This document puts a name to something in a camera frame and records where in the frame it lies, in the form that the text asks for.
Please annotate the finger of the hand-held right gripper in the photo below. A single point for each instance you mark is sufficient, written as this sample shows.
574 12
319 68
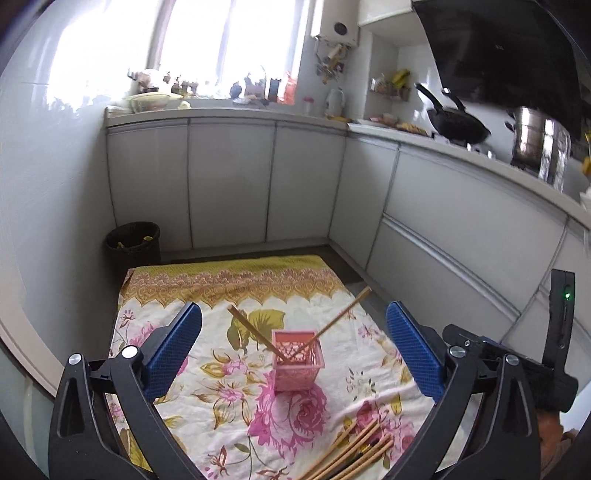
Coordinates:
480 341

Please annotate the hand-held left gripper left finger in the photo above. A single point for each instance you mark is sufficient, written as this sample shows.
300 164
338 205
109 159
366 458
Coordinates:
178 350

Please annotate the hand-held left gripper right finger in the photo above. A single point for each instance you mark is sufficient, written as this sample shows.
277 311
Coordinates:
411 350

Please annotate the wooden chopstick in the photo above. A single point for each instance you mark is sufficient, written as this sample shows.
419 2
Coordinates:
251 327
341 313

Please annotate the pile of chopsticks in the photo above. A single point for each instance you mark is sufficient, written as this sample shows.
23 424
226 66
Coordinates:
360 450

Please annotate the pink plastic utensil basket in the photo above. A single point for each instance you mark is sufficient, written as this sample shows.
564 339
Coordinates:
295 374

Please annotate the person's right hand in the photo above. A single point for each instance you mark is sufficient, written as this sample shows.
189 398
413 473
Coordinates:
549 434

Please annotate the black trash bin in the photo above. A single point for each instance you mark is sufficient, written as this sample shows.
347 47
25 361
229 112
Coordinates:
134 258

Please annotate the floral printed cloth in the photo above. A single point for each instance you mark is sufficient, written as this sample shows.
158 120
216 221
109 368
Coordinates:
240 434

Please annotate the white kitchen cabinets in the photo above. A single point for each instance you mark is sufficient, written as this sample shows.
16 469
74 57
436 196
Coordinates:
231 184

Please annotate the shiny stove splash guard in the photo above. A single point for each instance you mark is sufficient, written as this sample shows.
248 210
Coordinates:
556 157

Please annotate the gas stove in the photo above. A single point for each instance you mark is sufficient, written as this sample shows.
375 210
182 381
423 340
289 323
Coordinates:
475 150

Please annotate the steel stockpot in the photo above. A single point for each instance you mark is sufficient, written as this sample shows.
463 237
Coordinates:
531 138

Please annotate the black wok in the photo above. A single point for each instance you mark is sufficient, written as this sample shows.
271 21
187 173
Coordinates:
461 127

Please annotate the plates of food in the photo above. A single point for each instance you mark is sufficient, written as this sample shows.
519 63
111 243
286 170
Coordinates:
406 128

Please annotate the pale green basin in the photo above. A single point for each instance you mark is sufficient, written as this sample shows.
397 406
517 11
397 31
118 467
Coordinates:
150 102

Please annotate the white kettle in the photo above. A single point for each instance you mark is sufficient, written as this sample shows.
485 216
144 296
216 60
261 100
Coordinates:
335 104

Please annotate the small jar with pink lid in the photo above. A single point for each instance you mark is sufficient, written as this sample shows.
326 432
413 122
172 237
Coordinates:
308 108

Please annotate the row of small dark bottles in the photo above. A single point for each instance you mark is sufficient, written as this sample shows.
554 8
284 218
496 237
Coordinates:
182 85

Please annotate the black knife holder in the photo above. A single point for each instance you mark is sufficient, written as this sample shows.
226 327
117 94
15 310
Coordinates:
274 90

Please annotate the orange red bag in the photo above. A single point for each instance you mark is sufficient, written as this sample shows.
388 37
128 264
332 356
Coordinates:
287 90

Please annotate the black range hood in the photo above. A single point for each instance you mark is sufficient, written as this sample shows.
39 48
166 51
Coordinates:
498 50

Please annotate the kitchen window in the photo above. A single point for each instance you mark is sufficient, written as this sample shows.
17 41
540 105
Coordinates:
231 41

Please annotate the white water heater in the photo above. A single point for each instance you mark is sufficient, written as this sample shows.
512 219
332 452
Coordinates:
337 34

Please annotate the wall spice rack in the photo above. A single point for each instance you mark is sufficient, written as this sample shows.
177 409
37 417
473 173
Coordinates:
390 87

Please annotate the white wall cabinet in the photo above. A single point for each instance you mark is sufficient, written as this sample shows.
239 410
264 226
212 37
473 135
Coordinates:
383 11

